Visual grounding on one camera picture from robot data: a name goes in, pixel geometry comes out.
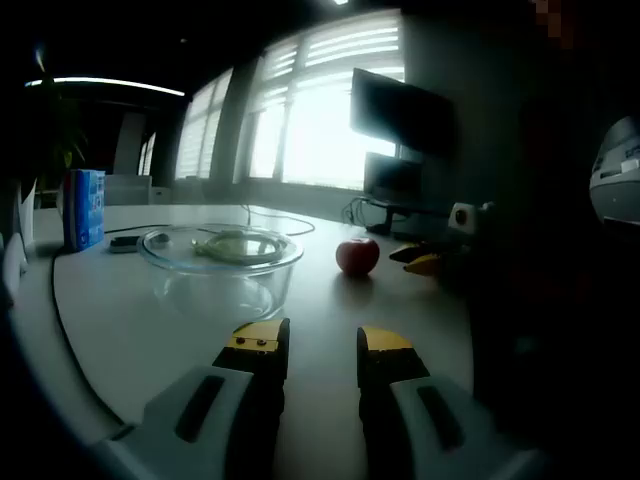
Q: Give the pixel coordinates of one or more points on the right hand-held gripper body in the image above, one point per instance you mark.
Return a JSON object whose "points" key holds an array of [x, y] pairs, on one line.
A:
{"points": [[467, 220]]}

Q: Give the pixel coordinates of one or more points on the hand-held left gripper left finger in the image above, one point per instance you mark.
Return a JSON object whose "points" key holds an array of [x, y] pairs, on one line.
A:
{"points": [[150, 435]]}

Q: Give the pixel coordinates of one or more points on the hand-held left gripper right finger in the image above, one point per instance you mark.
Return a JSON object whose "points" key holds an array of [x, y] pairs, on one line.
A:
{"points": [[480, 450]]}

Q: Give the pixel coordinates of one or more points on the red apple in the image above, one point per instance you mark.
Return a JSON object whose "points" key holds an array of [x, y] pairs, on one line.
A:
{"points": [[357, 256]]}

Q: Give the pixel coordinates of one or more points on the glass food storage container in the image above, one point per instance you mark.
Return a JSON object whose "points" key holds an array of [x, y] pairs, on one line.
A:
{"points": [[165, 282]]}

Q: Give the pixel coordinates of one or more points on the green container lid with latches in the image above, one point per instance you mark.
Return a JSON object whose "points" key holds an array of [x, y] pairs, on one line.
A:
{"points": [[235, 247]]}

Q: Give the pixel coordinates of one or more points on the white tabletop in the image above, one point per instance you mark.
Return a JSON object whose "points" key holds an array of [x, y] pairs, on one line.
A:
{"points": [[320, 310]]}

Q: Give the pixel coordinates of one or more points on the small black monitor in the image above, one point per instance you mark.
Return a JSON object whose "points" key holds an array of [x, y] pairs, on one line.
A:
{"points": [[392, 177]]}

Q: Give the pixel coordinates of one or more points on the large black monitor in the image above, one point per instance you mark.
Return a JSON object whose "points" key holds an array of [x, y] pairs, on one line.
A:
{"points": [[400, 112]]}

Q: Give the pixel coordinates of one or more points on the white grey device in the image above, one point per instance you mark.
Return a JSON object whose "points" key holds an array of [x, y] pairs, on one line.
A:
{"points": [[617, 175]]}

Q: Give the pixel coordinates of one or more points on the window with blinds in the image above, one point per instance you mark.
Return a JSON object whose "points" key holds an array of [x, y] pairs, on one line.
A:
{"points": [[310, 125]]}

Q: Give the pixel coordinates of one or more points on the black remote control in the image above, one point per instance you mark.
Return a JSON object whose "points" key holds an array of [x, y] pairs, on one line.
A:
{"points": [[124, 244]]}

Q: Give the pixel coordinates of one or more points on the blue printed box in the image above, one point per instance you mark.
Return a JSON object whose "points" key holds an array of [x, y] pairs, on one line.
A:
{"points": [[85, 210]]}

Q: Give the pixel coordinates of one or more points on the white low cabinet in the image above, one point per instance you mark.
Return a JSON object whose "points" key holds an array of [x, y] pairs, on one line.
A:
{"points": [[127, 190]]}

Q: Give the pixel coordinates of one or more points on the green leafy plant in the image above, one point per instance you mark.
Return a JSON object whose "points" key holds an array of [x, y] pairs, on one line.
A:
{"points": [[62, 130]]}

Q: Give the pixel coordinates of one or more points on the long curved ceiling light strip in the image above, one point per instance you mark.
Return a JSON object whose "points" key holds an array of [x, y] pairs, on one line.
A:
{"points": [[110, 82]]}

